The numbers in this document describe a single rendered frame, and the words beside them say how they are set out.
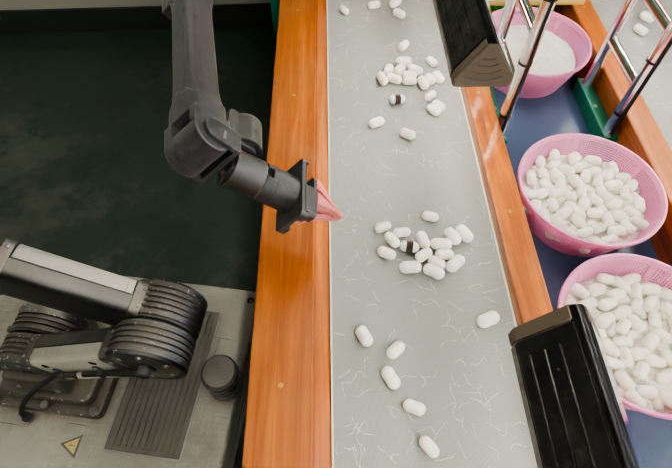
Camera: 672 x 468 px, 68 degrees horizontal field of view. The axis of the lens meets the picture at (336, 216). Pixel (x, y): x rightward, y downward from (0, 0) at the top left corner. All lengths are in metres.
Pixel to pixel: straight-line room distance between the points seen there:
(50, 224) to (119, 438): 1.13
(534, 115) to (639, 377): 0.63
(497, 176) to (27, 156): 1.87
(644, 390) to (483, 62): 0.54
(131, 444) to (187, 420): 0.11
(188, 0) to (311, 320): 0.54
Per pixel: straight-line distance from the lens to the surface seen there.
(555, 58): 1.35
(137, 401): 1.12
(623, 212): 1.08
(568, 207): 1.02
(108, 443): 1.12
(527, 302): 0.86
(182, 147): 0.66
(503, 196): 0.96
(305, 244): 0.86
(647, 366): 0.92
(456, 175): 1.00
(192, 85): 0.71
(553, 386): 0.46
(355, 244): 0.88
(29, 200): 2.19
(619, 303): 0.97
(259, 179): 0.69
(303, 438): 0.74
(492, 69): 0.71
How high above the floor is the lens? 1.49
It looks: 55 degrees down
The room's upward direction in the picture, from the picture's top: straight up
